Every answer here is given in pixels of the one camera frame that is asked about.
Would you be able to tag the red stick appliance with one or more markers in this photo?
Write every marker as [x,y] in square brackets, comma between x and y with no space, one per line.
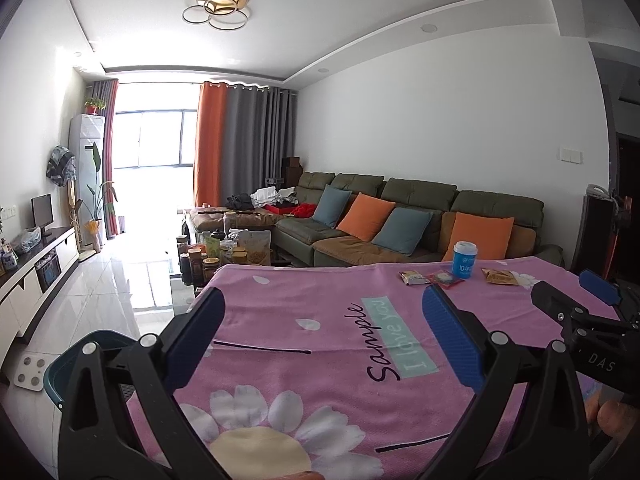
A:
[621,215]

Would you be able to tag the tall leafy plant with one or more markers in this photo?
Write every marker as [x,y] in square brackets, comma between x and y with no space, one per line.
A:
[100,200]

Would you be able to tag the white wall switch panel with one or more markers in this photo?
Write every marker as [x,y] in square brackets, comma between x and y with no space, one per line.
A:
[570,155]

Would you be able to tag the white TV cabinet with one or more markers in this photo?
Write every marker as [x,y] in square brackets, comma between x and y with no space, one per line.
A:
[30,285]

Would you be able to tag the patterned hanging cloth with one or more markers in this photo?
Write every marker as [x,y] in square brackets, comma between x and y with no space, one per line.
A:
[61,165]

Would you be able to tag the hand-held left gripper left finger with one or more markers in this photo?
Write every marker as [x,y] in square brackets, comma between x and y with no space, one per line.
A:
[202,330]

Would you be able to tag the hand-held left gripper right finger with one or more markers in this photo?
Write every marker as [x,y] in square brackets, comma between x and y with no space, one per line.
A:
[450,335]

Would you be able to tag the blue-grey cushion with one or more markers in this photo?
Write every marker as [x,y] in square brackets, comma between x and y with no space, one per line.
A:
[401,231]
[331,206]

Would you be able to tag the red cloth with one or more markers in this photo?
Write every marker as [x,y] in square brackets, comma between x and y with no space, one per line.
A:
[303,210]

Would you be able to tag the grey and orange curtain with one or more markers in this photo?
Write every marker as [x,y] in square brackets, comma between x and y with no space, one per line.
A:
[107,160]

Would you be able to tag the dark clothes pile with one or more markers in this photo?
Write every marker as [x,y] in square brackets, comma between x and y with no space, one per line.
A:
[240,202]

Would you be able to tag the white bathroom scale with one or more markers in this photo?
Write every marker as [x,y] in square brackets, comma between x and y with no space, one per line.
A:
[34,370]

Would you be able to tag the green and brown sofa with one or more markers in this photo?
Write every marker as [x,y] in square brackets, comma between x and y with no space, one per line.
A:
[420,192]

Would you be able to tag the white clothes pile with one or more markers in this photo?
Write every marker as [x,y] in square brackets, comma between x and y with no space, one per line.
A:
[272,196]

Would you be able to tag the tan snack packet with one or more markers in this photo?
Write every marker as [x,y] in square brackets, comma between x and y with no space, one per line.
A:
[500,276]

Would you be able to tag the brown paper bag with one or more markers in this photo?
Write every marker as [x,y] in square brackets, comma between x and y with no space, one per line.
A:
[256,250]

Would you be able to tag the black monitor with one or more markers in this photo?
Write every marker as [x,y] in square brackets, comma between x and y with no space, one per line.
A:
[42,210]

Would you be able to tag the large window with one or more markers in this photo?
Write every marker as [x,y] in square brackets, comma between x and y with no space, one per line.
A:
[155,137]

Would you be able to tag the cluttered coffee table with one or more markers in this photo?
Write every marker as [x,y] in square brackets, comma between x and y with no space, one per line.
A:
[210,260]

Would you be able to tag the pink floral tablecloth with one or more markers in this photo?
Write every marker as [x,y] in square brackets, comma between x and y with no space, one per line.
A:
[300,380]

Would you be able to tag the dark teal plastic bin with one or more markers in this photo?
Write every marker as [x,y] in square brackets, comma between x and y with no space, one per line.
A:
[60,370]

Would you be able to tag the dark wooden door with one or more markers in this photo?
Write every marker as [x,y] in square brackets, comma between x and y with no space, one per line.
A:
[623,165]

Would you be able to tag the person's right hand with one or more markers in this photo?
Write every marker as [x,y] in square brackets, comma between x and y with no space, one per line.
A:
[617,420]

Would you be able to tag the brown cardboard boxes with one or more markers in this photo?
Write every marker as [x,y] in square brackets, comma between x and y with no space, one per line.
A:
[292,170]

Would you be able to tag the blue paper cup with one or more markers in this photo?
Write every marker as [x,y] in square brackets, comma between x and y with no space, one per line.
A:
[465,262]

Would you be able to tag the black upright case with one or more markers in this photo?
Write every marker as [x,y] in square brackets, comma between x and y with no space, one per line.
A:
[592,235]

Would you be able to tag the orange cushion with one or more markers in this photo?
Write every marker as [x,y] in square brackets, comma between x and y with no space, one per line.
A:
[477,237]
[365,217]

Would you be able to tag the white standing air conditioner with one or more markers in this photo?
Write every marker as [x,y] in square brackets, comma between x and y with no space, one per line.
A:
[82,160]

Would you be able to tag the brown snack packet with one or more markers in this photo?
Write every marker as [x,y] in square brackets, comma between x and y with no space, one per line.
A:
[411,277]

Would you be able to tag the red snack packet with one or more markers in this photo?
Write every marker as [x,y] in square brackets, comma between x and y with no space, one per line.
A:
[444,279]

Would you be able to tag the small potted plant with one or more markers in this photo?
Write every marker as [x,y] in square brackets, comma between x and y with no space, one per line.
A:
[94,106]

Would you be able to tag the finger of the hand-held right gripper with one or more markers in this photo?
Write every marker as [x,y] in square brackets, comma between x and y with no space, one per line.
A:
[555,300]
[597,285]

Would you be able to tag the yellow flower vase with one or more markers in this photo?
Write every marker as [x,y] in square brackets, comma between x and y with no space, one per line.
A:
[93,235]

